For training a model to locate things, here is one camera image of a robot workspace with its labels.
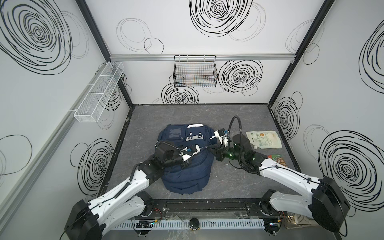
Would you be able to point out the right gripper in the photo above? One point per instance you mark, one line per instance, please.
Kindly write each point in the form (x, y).
(217, 148)

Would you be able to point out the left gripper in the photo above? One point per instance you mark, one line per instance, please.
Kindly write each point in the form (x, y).
(188, 153)

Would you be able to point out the navy blue student backpack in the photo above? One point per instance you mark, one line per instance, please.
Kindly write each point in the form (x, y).
(194, 174)

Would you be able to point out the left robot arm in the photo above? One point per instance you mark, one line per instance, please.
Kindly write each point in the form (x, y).
(92, 220)

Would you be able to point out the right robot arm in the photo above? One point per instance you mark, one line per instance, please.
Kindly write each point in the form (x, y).
(308, 187)

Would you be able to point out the white refill pouch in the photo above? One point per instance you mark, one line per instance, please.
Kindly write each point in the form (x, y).
(264, 140)

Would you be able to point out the green snack packet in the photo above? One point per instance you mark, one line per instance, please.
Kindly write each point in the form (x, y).
(278, 159)

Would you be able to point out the black round knob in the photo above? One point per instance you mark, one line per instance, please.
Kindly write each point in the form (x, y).
(194, 224)

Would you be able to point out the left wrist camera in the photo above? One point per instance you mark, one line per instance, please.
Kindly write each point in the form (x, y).
(192, 150)

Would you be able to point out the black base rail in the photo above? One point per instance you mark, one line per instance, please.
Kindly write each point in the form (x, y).
(210, 207)

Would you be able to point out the white slotted cable duct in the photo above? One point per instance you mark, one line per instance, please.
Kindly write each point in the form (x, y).
(213, 224)

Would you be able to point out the black wire basket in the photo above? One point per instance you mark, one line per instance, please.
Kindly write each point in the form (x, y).
(195, 71)

